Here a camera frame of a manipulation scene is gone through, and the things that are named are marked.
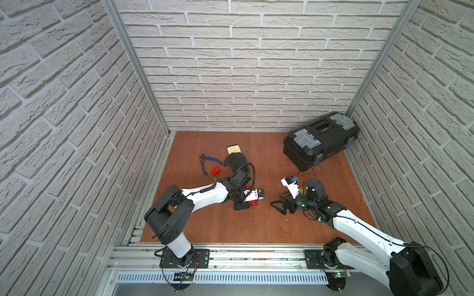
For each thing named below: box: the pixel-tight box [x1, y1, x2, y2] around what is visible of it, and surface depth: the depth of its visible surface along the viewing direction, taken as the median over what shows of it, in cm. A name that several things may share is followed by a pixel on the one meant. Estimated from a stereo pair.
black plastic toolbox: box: [282, 112, 360, 172], surface depth 99 cm
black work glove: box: [223, 152, 250, 177], surface depth 108 cm
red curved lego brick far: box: [211, 166, 221, 177], surface depth 102 cm
